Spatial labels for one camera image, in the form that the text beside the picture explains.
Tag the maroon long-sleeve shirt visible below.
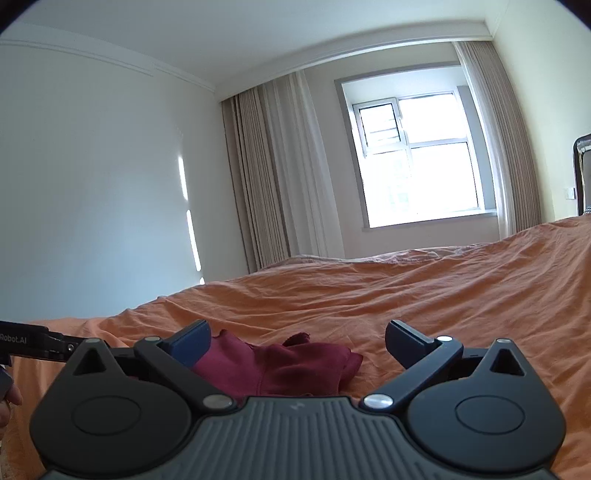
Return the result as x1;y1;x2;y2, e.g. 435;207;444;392
191;329;365;399

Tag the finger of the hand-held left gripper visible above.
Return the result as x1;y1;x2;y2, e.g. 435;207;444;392
47;333;89;361

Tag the dark wooden padded headboard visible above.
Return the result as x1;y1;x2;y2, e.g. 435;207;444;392
573;133;591;217

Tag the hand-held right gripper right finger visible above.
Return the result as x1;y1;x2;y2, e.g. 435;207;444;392
361;320;528;414

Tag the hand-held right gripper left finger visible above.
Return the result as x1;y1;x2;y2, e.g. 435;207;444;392
70;319;236;414

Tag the orange bedspread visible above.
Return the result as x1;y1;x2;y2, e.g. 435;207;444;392
0;215;591;480

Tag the wide beige curtain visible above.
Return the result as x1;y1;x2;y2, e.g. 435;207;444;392
221;69;345;274

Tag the person's left hand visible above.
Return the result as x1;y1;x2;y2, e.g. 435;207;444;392
0;384;24;428

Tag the white framed window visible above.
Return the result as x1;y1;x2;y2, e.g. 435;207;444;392
334;61;500;232

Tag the narrow beige curtain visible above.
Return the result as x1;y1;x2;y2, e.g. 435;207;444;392
451;41;544;239

